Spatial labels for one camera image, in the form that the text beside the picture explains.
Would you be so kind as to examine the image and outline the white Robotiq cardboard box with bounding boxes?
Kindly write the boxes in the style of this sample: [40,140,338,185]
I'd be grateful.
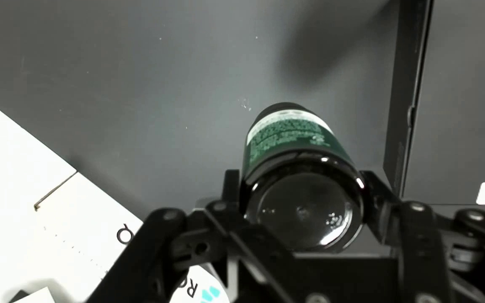
[0,89,231,303]

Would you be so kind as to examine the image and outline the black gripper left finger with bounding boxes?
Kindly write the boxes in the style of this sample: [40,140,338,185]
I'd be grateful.
[88,169,296,303]

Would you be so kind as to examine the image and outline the black rectangular box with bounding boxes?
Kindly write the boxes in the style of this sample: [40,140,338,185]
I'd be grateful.
[384,0,485,211]

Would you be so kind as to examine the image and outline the green label dark bottle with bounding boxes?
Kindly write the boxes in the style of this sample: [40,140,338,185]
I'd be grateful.
[239,101,367,253]

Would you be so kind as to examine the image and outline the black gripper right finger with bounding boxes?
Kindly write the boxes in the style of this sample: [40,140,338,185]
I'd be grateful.
[362,170,485,303]

